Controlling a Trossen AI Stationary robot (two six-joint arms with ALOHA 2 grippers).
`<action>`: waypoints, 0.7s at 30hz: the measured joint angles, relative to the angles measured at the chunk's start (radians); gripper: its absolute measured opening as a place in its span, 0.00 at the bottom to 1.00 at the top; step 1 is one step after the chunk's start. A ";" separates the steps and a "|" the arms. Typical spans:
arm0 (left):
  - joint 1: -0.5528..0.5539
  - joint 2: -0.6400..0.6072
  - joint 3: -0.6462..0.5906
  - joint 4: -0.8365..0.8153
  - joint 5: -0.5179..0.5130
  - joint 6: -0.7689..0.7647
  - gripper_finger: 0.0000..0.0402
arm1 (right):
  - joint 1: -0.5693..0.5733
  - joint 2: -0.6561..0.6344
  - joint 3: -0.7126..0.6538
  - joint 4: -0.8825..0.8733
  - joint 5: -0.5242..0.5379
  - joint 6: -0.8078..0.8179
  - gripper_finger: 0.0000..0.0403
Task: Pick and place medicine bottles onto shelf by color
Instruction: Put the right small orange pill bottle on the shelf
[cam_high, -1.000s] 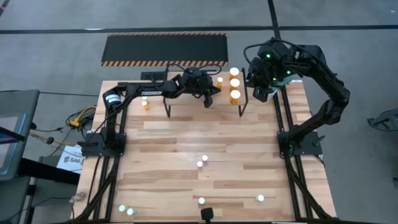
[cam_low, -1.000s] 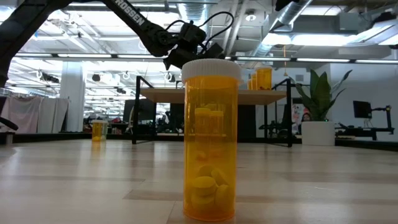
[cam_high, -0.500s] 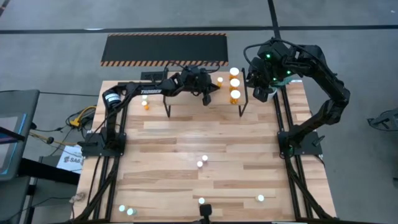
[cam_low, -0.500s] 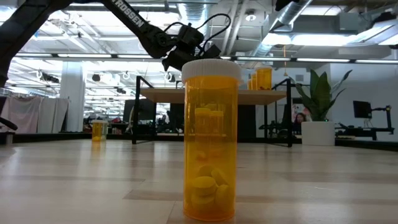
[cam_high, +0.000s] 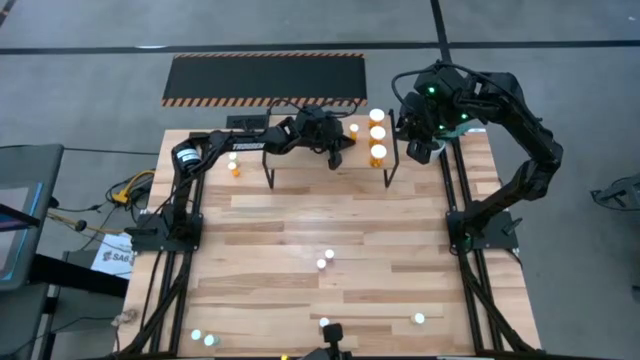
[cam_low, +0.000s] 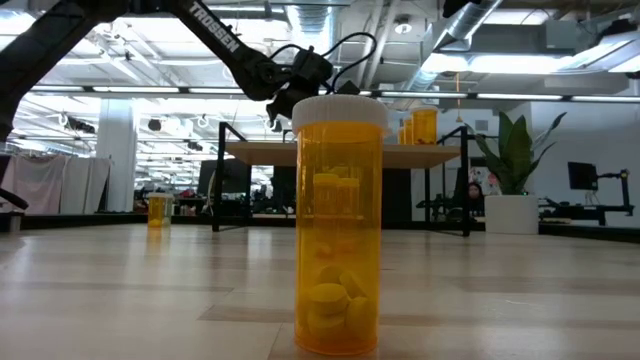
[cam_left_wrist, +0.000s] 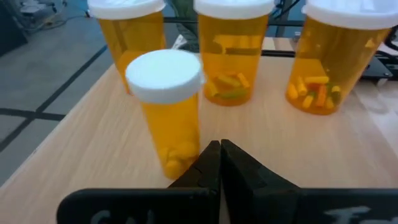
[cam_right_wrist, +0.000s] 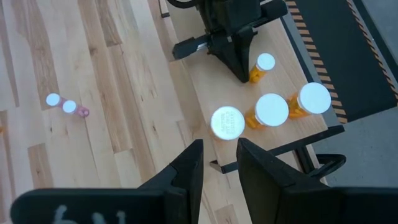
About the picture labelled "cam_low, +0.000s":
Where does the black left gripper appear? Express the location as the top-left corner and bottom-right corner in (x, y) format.
(266, 45), (362, 123)

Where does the small orange pill bottle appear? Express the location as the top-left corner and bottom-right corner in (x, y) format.
(291, 94), (390, 357)

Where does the black monitor on arm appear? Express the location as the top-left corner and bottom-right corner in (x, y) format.
(567, 160), (632, 206)

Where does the wooden shelf with black legs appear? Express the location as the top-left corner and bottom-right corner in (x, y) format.
(212, 121), (472, 238)

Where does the person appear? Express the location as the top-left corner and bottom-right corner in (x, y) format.
(466, 182), (487, 217)

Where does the white pillar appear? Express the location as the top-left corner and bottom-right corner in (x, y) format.
(95, 97), (137, 214)

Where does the green plant in white pot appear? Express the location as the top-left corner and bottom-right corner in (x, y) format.
(469, 110), (569, 235)

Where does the white hanging cloth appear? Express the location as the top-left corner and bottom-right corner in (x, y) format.
(59, 157), (112, 215)

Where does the black desk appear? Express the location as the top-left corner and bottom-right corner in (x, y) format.
(538, 197), (636, 226)

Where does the pink hanging cloth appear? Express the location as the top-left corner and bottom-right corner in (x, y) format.
(0, 153), (69, 216)

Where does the corrugated silver ventilation duct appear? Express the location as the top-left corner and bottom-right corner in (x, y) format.
(285, 3), (335, 51)

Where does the smooth silver ventilation duct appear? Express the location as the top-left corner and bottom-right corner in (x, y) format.
(399, 0), (504, 106)

